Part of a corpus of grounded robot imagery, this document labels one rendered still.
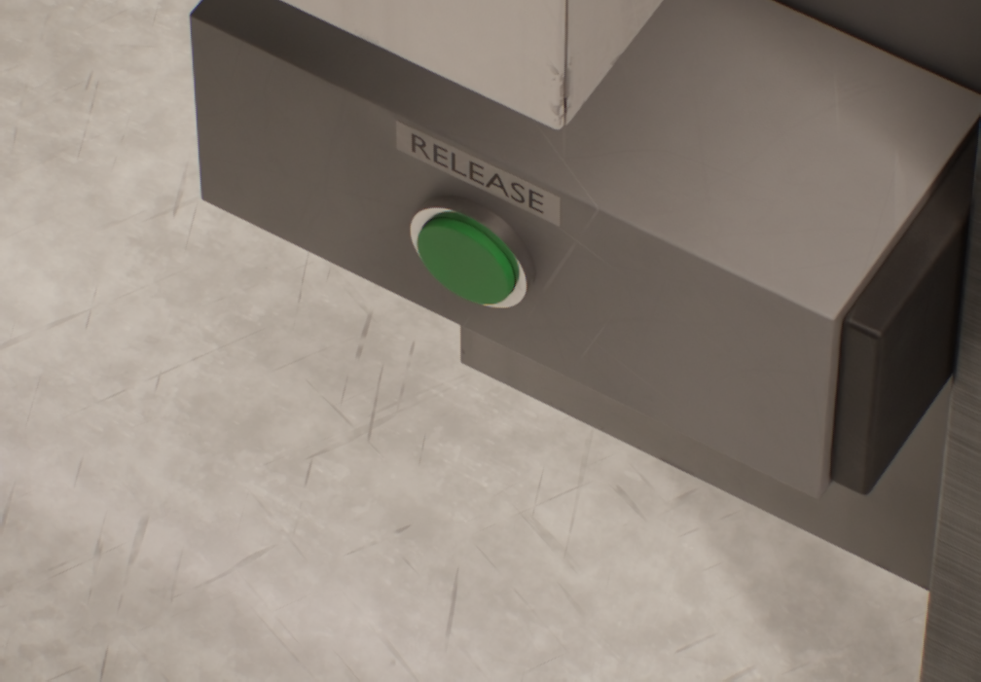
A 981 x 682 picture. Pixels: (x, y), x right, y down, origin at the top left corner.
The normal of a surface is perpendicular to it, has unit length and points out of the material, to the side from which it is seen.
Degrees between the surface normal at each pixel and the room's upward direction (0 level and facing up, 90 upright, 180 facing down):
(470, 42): 90
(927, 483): 90
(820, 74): 0
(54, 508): 0
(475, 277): 90
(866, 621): 0
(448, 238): 90
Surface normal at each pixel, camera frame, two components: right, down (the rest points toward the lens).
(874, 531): -0.52, 0.68
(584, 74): 0.86, 0.41
